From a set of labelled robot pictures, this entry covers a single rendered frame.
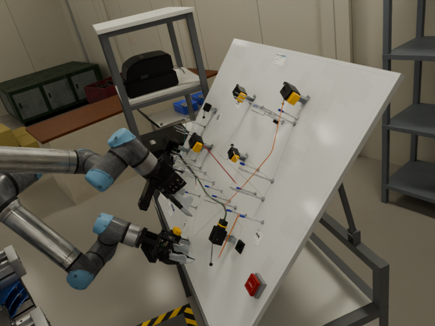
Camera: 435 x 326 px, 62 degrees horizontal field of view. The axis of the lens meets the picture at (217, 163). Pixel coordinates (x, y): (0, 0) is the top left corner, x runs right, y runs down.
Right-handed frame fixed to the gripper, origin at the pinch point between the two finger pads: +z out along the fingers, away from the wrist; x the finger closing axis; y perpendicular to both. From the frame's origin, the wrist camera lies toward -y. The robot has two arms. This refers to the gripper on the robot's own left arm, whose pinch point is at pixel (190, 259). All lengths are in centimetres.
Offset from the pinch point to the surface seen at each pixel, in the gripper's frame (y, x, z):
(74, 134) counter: -209, 187, -126
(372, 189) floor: -95, 170, 158
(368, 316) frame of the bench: 9, -1, 67
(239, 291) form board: 6.0, -7.5, 18.0
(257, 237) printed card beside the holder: 17.6, 7.8, 17.0
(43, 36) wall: -523, 660, -426
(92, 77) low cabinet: -473, 545, -250
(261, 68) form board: 31, 81, 2
